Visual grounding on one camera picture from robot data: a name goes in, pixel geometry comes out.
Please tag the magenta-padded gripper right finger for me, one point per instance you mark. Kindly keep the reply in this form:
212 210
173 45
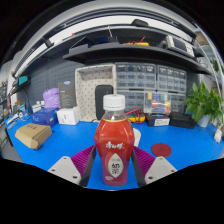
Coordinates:
158 168

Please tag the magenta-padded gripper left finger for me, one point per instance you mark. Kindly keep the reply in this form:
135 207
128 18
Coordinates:
66 168

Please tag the red drink bottle white cap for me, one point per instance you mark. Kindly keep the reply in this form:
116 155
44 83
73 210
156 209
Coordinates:
113 140

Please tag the flat round red coaster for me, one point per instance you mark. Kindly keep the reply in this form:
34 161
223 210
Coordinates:
161 150

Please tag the white paper cup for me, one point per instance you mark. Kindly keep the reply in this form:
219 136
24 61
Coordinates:
137 137

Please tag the brown cardboard box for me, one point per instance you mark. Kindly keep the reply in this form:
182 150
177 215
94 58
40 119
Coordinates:
33 135

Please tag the black box with white label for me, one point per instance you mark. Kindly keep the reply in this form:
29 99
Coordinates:
158 120

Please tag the small white box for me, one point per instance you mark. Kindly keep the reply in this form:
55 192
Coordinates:
68 116

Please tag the black case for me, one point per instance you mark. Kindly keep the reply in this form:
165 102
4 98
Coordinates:
182 120

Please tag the blue box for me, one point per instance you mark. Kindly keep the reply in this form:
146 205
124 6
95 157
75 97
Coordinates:
45 117

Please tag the yellow multimeter with red leads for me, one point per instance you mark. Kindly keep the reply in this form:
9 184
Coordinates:
136 117

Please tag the clear organizer with coloured parts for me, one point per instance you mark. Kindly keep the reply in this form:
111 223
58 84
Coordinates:
157 102

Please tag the white power adapter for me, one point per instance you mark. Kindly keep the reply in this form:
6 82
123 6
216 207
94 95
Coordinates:
218 136

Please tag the grey small-parts drawer cabinet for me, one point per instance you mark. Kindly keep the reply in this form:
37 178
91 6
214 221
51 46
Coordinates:
171 79
178 102
135 76
135 100

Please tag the purple plastic bag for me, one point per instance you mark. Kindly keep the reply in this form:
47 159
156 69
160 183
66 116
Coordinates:
51 98

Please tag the dark grey flat box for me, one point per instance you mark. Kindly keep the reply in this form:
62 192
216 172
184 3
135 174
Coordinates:
67 94

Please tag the white pegboard tray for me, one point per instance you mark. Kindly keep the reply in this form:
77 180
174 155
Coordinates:
86 93

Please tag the green potted plant white pot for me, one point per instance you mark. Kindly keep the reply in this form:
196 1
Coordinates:
203 103

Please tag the black rectangular device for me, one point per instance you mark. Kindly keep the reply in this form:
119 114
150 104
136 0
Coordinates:
101 90

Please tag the white shelf unit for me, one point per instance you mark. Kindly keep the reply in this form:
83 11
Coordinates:
213 56

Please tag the white oscilloscope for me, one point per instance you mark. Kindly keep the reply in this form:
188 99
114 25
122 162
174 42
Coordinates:
180 45

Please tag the yellow tool with red leads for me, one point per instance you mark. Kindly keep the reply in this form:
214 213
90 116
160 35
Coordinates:
136 43

